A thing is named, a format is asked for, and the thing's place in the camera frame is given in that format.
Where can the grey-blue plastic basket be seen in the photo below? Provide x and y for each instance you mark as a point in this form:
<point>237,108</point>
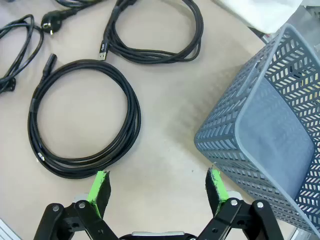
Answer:
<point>225,125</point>

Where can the aluminium slotted base plate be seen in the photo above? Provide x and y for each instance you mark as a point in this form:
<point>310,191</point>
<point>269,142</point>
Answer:
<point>5,232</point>

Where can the person in white sweater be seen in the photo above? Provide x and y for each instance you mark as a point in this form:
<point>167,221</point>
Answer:
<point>262,12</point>

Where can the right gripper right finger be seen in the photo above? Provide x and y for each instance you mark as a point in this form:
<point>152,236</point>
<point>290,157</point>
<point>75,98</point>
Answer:
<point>217,195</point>

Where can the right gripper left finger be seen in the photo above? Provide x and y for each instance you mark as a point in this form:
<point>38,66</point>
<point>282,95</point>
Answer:
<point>98,195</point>

